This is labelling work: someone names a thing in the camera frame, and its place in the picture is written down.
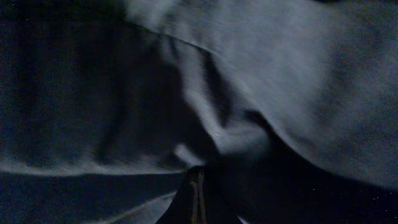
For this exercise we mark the navy blue shorts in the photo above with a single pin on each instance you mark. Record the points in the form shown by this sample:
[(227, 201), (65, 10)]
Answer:
[(106, 105)]

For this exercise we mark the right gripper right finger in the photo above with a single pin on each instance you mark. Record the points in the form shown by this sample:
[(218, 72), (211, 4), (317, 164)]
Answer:
[(213, 208)]

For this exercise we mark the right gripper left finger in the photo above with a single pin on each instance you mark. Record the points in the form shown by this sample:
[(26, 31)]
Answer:
[(184, 208)]

